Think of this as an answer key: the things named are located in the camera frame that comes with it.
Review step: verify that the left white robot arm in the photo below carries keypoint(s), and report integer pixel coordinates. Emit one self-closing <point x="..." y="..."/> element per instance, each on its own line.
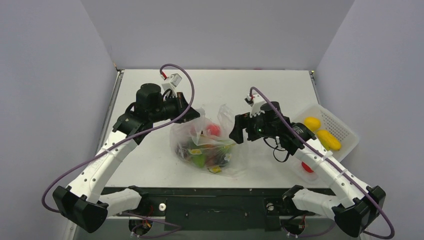
<point x="81" y="201"/>

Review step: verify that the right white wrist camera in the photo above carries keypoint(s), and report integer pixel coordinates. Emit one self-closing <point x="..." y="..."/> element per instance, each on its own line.
<point x="256" y="102"/>

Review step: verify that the red fake apple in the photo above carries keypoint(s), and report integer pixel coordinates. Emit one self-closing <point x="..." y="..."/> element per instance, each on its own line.
<point x="306" y="167"/>

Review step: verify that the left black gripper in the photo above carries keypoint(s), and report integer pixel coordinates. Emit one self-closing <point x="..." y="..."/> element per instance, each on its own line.
<point x="180" y="101"/>

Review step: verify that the yellow fake mango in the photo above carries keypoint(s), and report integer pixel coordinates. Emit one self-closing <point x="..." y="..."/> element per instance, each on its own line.
<point x="329" y="141"/>

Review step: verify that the green fake apple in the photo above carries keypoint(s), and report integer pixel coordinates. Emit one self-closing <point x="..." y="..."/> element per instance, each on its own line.
<point x="199" y="160"/>

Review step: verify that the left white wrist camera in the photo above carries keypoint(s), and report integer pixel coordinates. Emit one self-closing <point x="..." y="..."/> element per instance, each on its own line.
<point x="171" y="83"/>

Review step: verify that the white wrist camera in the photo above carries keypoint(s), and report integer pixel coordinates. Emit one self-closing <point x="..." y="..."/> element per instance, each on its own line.
<point x="171" y="83"/>
<point x="256" y="102"/>

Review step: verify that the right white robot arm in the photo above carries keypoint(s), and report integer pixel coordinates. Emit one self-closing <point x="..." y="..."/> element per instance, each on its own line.
<point x="353" y="206"/>

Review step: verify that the yellow fake pepper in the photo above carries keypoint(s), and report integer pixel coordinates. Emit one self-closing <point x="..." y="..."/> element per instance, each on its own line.
<point x="312" y="123"/>

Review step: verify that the white plastic basket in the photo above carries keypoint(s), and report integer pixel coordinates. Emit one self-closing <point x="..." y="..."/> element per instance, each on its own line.
<point x="331" y="124"/>

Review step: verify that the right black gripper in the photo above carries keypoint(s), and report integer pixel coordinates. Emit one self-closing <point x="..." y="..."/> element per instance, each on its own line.
<point x="248" y="124"/>

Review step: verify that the clear plastic bag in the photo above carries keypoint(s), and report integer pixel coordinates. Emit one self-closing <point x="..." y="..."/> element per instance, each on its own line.
<point x="223" y="155"/>

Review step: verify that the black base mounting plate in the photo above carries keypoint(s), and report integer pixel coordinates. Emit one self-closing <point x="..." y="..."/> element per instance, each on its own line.
<point x="217" y="209"/>

